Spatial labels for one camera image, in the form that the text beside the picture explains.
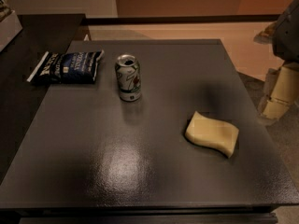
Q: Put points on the white box at left edge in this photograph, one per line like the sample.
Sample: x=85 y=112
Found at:
x=9 y=28

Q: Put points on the green white soda can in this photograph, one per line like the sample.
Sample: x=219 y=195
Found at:
x=127 y=70

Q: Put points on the yellow wavy sponge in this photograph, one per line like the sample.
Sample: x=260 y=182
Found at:
x=212 y=133

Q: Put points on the blue chip bag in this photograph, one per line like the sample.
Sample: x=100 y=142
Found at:
x=69 y=68

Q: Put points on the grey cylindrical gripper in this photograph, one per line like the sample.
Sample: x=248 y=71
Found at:
x=287 y=34

